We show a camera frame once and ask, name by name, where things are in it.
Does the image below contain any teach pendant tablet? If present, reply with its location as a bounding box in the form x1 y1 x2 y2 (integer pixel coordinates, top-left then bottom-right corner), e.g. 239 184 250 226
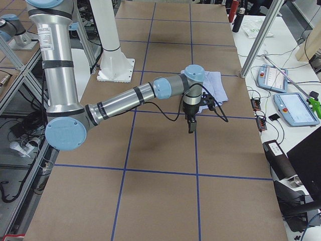
256 65 287 93
273 92 320 127

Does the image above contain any near teach pendant tablet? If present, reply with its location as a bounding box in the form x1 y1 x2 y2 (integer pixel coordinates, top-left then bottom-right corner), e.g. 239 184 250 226
273 92 320 127

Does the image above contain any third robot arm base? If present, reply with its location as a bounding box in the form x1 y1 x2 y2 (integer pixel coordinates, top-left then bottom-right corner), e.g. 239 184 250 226
1 14 38 51

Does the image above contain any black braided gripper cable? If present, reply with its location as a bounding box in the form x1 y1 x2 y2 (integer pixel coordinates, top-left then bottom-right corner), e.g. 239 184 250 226
140 83 229 123

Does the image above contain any red water bottle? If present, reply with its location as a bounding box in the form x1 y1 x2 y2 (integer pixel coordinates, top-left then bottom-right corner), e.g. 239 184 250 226
228 0 239 23

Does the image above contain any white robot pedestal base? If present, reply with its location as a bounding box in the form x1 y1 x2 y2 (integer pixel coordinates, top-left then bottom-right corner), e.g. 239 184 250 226
90 0 135 83

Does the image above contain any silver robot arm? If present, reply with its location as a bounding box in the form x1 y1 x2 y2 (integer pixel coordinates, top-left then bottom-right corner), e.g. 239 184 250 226
27 1 216 151

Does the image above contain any aluminium frame post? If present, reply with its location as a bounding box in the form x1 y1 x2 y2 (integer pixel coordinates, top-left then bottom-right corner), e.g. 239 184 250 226
240 0 284 79

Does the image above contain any far teach pendant tablet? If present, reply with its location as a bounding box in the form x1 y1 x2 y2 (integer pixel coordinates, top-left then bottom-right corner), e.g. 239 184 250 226
256 65 287 93

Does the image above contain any electronics circuit board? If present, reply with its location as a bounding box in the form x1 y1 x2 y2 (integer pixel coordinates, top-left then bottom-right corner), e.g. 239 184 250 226
250 98 267 133

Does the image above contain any white plastic bag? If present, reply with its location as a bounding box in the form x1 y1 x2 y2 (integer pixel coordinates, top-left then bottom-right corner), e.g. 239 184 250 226
241 19 263 39

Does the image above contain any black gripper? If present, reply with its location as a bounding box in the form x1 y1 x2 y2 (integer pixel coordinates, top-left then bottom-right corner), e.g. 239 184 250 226
183 92 215 133

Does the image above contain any blue striped button shirt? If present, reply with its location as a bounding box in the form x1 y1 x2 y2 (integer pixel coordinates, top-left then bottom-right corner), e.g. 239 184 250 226
203 71 228 107

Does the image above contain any black monitor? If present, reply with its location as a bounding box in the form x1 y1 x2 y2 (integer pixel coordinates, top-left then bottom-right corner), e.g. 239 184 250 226
287 128 321 200

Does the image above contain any black water bottle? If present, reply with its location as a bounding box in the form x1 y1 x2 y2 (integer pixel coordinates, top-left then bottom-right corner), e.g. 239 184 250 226
232 8 246 33

